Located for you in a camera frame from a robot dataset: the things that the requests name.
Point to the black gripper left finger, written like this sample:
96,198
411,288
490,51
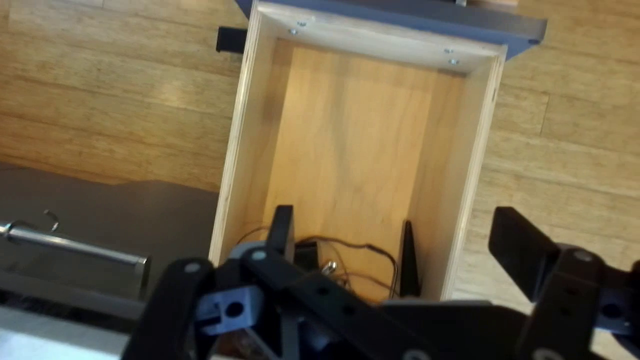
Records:
180,300

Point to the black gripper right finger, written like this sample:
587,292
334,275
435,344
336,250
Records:
573,300

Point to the wooden drawer with grey front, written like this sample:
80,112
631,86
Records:
361,161

